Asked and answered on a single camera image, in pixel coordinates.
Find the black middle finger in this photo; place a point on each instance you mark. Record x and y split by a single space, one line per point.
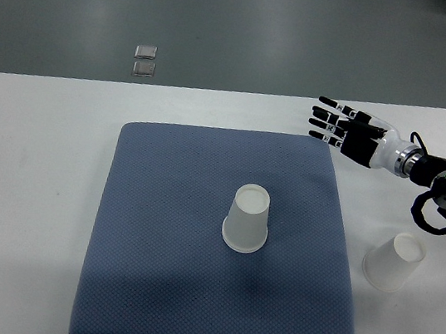
329 117

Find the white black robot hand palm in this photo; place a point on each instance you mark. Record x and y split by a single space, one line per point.
384 153

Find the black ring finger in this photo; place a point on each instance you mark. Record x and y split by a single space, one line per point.
328 128

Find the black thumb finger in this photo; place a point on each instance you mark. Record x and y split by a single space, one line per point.
367 131

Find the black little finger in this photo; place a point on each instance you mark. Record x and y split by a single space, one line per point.
330 140

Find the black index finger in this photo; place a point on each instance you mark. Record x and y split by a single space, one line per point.
340 108

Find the white paper cup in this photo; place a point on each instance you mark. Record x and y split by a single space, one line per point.
389 266
244 229

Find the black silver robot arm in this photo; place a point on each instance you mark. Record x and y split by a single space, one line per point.
423 169

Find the lower metal floor plate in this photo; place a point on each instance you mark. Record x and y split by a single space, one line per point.
143 68

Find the metal floor plate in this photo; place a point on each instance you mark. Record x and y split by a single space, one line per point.
143 68
145 51

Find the upper metal floor plate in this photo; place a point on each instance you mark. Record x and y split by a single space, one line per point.
145 51

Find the blue fabric cushion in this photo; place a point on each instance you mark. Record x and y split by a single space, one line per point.
157 263

